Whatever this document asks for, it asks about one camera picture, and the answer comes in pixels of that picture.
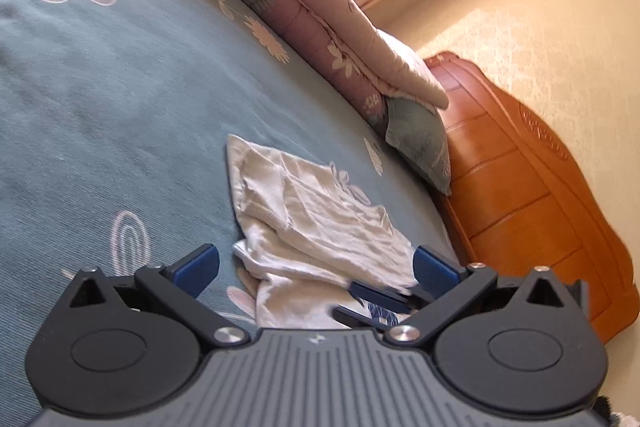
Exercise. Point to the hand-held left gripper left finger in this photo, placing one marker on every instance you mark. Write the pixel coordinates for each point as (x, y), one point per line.
(197, 269)

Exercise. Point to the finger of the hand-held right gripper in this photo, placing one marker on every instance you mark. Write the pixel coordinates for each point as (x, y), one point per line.
(362, 316)
(380, 293)

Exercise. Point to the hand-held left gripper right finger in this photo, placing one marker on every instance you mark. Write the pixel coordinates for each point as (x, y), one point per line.
(435, 274)

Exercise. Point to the white printed long-sleeve shirt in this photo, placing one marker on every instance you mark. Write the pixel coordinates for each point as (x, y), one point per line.
(310, 227)

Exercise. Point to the wooden headboard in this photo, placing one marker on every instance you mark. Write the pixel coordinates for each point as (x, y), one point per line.
(540, 207)

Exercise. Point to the green pillow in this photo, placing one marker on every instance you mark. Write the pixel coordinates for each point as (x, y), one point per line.
(420, 142)

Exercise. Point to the pink floral folded quilt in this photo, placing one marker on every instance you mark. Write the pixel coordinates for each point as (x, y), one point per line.
(310, 7)

